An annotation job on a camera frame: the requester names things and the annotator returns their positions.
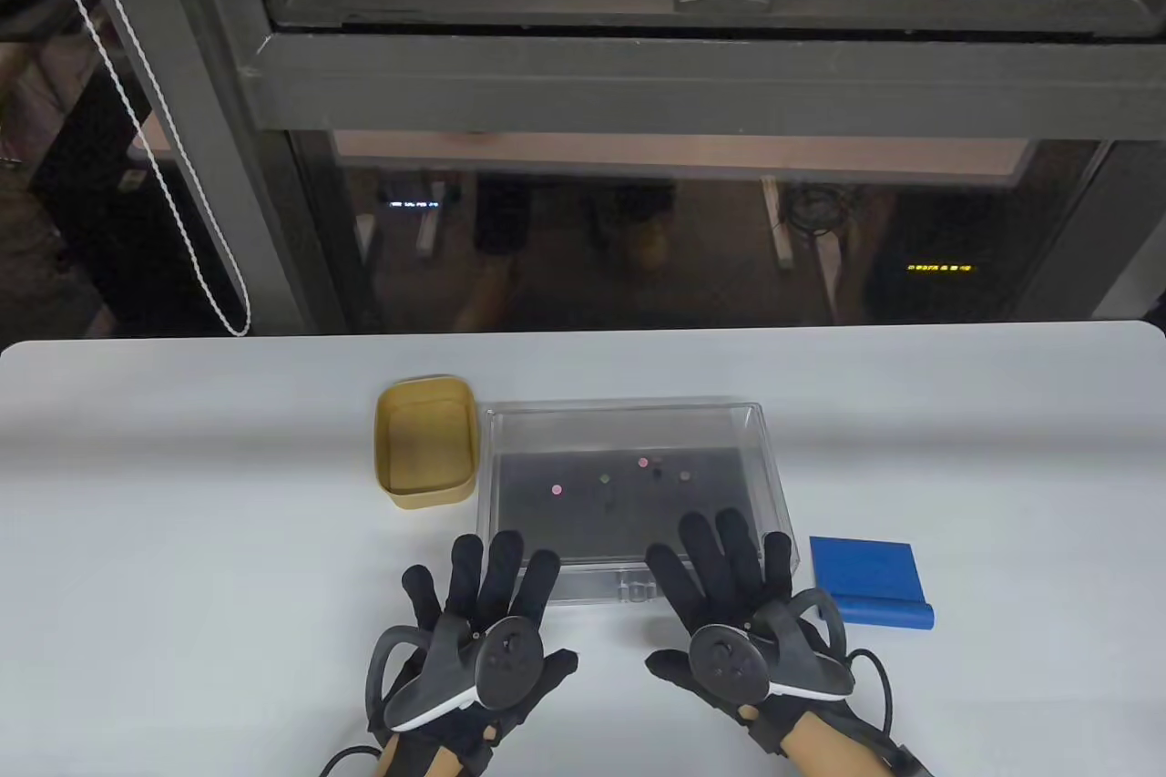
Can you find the white beaded blind cord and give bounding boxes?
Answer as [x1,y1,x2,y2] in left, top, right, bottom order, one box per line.
[26,0,252,338]

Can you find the black white left hand controller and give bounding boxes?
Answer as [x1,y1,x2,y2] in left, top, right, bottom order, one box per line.
[366,613,546,734]

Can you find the person's right hand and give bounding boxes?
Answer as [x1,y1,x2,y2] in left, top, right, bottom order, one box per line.
[644,508,857,755]

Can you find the black glove cable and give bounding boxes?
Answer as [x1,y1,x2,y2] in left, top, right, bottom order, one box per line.
[319,745,384,777]
[845,648,937,777]

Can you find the tan bento box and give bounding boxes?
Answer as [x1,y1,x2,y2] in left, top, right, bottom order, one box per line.
[373,374,481,512]

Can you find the blue plastic scraper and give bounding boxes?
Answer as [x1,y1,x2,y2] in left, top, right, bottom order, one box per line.
[809,536,937,630]

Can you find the black left glove cable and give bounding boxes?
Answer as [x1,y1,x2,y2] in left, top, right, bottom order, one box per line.
[319,745,384,777]

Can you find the grey metal window frame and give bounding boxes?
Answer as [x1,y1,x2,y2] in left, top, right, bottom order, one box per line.
[36,0,1166,336]

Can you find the person's left forearm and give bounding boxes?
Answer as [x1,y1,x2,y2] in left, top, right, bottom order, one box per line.
[375,730,461,777]

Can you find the black white right hand controller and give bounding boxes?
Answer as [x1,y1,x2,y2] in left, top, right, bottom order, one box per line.
[688,588,857,701]

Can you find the clear plastic drawer organizer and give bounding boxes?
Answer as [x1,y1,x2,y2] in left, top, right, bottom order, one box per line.
[476,401,801,605]

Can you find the black right glove cable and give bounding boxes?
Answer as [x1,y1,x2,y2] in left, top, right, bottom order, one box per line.
[845,648,937,777]

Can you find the person's left hand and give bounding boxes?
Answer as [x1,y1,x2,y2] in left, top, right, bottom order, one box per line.
[369,531,579,760]

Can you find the black white hand controller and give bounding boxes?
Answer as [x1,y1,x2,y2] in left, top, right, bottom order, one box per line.
[688,588,857,701]
[366,613,546,734]

